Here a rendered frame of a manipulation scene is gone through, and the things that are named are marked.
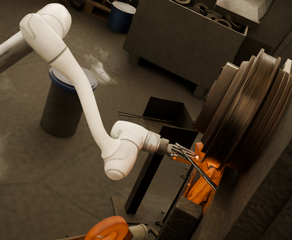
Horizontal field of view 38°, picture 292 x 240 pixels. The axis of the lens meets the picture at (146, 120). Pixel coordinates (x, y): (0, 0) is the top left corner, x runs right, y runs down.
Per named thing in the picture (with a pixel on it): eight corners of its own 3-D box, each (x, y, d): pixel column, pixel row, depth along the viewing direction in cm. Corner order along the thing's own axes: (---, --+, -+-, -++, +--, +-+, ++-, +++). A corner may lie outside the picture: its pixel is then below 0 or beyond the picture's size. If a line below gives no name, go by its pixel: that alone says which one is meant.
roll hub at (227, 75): (212, 116, 178) (244, 58, 163) (197, 146, 154) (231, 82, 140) (200, 110, 178) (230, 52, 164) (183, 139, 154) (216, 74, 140)
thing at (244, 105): (228, 136, 189) (283, 42, 165) (205, 194, 149) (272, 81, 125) (215, 129, 190) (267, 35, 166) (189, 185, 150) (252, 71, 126)
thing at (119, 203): (139, 194, 273) (184, 102, 236) (149, 226, 252) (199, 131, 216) (109, 190, 265) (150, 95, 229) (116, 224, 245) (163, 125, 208)
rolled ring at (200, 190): (195, 199, 160) (201, 205, 160) (220, 162, 167) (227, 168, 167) (179, 205, 177) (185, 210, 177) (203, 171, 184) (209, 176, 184)
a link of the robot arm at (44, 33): (64, 50, 161) (73, 36, 172) (30, 13, 154) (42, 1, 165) (41, 68, 166) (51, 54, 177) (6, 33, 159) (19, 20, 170)
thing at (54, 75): (88, 127, 311) (105, 78, 290) (66, 147, 284) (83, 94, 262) (51, 107, 316) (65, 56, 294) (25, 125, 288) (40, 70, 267)
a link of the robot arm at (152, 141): (141, 154, 183) (153, 158, 183) (147, 135, 180) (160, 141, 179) (144, 145, 192) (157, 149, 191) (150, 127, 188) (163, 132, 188)
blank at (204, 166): (200, 138, 192) (193, 139, 192) (205, 145, 177) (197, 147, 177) (205, 171, 195) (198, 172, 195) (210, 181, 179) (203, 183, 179)
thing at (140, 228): (143, 244, 153) (150, 233, 151) (124, 248, 147) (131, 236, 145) (135, 231, 157) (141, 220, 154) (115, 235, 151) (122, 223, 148)
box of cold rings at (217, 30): (221, 75, 490) (254, 12, 450) (210, 104, 418) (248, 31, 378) (141, 36, 497) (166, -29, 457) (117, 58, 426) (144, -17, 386)
